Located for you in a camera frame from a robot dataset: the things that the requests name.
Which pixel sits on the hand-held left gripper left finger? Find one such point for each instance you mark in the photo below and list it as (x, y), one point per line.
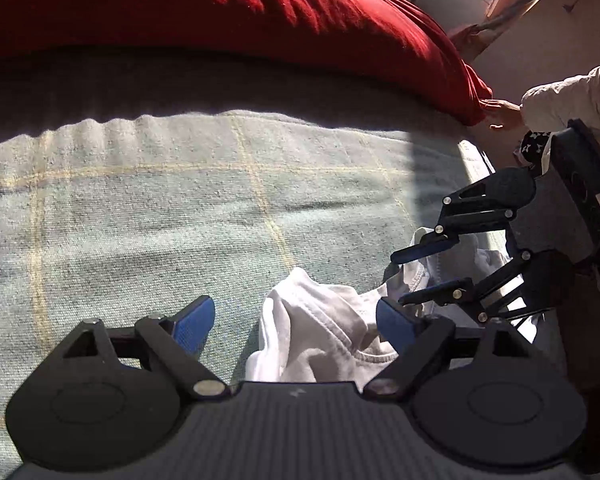
(195, 322)

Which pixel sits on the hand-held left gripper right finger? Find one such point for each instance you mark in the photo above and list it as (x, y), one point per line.
(395, 322)

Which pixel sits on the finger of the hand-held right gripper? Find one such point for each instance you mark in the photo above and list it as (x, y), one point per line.
(435, 294)
(425, 250)

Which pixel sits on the white printed long-sleeve shirt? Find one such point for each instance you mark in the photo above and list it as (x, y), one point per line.
(320, 320)

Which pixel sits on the dark star-printed garment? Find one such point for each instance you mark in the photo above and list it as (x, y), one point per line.
(532, 152)

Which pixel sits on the green plaid bed sheet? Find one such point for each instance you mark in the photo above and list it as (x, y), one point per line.
(130, 200)

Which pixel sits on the red duvet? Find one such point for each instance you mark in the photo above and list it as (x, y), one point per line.
(205, 10)

